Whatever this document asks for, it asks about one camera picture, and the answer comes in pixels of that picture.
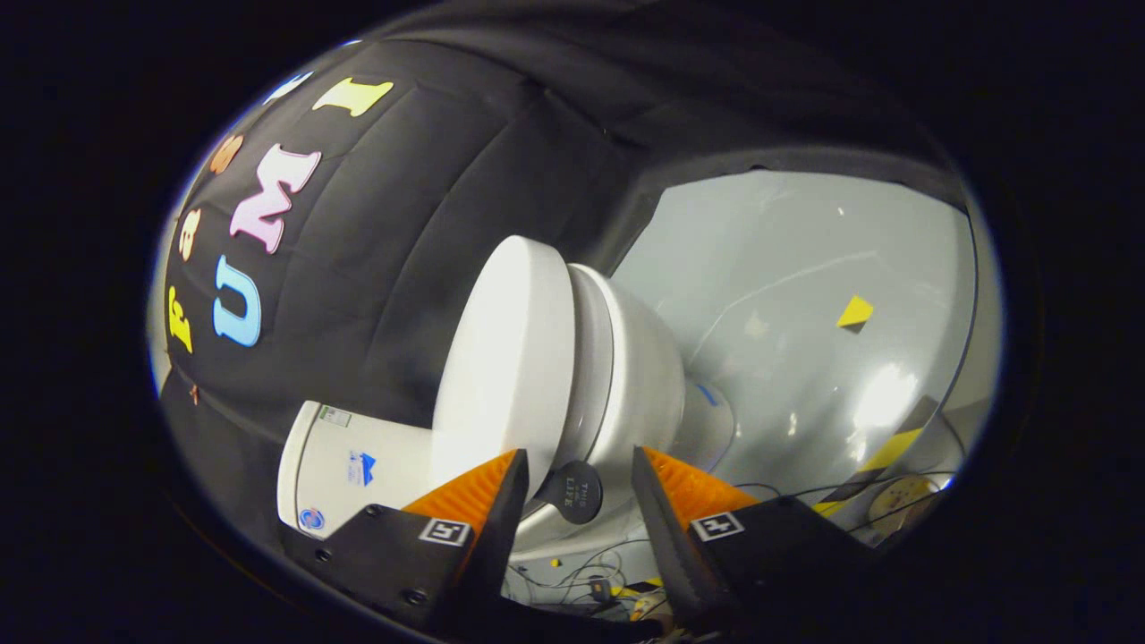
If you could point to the round tan disc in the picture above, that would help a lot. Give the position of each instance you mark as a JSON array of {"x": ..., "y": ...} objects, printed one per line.
[{"x": 902, "y": 496}]

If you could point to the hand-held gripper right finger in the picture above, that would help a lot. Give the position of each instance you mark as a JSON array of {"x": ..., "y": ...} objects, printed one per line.
[{"x": 671, "y": 546}]

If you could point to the yellow black striped tape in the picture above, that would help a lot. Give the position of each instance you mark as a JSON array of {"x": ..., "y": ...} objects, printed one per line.
[{"x": 886, "y": 452}]

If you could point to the black backdrop cloth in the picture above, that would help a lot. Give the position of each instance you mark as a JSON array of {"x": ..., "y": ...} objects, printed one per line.
[{"x": 402, "y": 224}]

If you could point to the yellow square floor tag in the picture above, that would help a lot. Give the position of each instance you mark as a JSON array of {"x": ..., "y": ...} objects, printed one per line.
[{"x": 854, "y": 310}]

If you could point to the white toilet lid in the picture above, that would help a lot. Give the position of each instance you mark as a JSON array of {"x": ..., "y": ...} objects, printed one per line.
[{"x": 501, "y": 358}]

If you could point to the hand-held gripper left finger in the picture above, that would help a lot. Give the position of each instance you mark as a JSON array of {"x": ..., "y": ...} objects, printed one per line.
[{"x": 501, "y": 537}]

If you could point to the white toilet seat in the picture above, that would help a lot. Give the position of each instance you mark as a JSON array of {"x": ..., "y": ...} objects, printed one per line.
[{"x": 590, "y": 358}]

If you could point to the white toilet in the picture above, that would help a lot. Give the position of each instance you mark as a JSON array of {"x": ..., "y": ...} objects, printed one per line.
[{"x": 644, "y": 376}]

